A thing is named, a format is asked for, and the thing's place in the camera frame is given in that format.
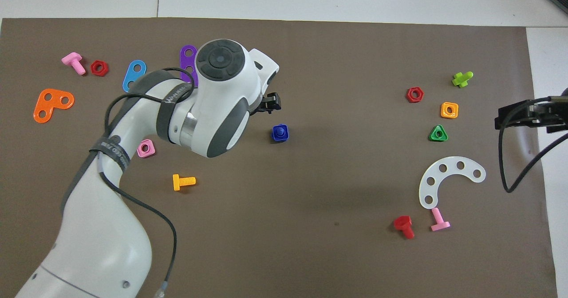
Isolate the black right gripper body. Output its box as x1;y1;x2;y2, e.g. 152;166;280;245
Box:
529;95;568;122

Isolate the blue square plastic nut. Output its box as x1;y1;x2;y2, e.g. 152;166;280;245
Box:
272;124;290;143

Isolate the lime green plastic screw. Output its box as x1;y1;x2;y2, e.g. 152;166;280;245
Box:
451;71;474;88

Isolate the green triangle plastic nut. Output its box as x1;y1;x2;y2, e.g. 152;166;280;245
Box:
429;125;449;142

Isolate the orange plastic screw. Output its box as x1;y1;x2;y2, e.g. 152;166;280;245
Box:
172;174;196;191

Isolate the pink square plastic nut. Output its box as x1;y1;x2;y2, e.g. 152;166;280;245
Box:
136;139;156;158

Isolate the pink plastic screw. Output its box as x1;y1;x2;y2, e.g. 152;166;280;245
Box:
430;207;451;232
61;52;87;75

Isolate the red plastic screw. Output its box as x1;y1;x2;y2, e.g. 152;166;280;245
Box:
393;215;415;239

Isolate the white curved perforated plate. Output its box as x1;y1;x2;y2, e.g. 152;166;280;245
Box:
418;156;486;210

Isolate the purple four-hole plate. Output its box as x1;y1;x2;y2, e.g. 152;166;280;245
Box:
180;45;199;87

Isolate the brown table mat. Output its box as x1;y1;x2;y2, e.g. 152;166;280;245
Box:
0;17;557;298

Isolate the blue two-hole plate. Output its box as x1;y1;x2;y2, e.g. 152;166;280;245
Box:
122;60;147;93

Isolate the orange L-shaped plate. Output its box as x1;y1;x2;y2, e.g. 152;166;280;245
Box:
33;88;75;123

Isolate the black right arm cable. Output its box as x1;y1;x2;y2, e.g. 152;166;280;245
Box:
498;96;568;193

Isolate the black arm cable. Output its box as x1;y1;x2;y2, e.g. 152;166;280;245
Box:
95;67;196;298
498;96;568;193

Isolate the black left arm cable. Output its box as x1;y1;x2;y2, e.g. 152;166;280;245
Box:
95;67;196;298

